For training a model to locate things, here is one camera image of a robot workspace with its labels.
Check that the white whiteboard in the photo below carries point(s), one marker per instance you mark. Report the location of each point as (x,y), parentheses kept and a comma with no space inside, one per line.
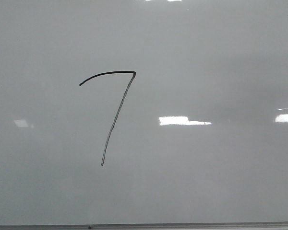
(135,111)

